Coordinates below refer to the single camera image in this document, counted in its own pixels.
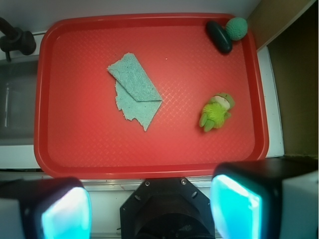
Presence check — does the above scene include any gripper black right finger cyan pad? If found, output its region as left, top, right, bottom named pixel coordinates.
left=210, top=157, right=319, bottom=239

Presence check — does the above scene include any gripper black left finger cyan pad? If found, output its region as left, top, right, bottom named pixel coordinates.
left=0, top=177, right=92, bottom=239

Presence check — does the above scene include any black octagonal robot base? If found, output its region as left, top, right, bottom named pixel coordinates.
left=120, top=178, right=216, bottom=239

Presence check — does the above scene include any green plush animal toy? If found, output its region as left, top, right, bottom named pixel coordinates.
left=199, top=93, right=235, bottom=132

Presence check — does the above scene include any red plastic tray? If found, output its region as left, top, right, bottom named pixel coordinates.
left=34, top=13, right=269, bottom=179

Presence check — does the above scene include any teal folded cloth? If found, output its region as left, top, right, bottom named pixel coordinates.
left=107, top=53, right=162, bottom=131

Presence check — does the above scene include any metal sink basin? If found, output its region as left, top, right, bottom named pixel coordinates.
left=0, top=60, right=38, bottom=146

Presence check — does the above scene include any dark green oval object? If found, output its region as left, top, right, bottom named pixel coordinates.
left=205, top=20, right=232, bottom=54

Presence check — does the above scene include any green textured ball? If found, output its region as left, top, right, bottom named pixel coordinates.
left=225, top=17, right=248, bottom=41

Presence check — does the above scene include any black faucet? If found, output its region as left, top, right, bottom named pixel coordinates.
left=0, top=17, right=36, bottom=62

